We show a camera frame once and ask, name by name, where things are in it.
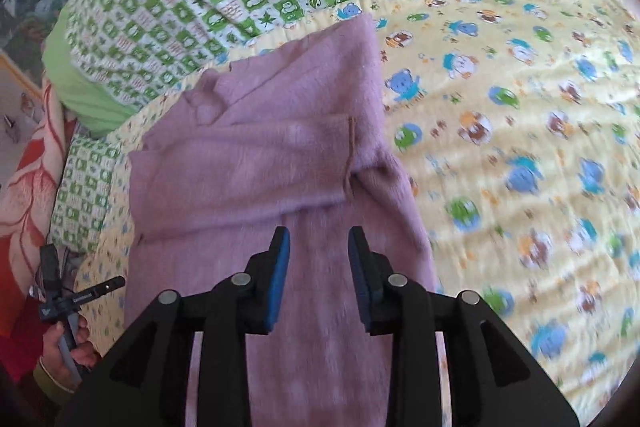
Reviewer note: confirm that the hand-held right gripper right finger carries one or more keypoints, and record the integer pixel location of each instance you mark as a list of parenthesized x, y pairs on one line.
[(361, 287)]

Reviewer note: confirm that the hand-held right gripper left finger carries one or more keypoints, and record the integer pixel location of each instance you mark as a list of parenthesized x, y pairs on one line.
[(281, 287)]

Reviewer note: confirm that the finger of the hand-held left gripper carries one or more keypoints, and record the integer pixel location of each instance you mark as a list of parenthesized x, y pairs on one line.
[(49, 267), (110, 284)]

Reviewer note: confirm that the purple knit sweater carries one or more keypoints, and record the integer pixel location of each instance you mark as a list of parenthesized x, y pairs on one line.
[(250, 167)]

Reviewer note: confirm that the person's left forearm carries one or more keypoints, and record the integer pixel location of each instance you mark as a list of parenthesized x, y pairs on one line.
[(50, 382)]

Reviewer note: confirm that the person's left hand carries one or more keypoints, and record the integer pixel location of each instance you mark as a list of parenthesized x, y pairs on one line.
[(85, 354)]

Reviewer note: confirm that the red floral blanket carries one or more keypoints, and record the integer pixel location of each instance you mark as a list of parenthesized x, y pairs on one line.
[(30, 207)]

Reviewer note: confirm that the green checked pillow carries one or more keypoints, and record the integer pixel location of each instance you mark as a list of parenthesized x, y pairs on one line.
[(85, 192)]

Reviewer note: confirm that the white cabinet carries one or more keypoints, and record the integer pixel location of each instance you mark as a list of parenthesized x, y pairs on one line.
[(20, 147)]

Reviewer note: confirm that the yellow animal print bedsheet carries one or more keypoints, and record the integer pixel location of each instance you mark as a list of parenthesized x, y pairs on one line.
[(500, 187)]

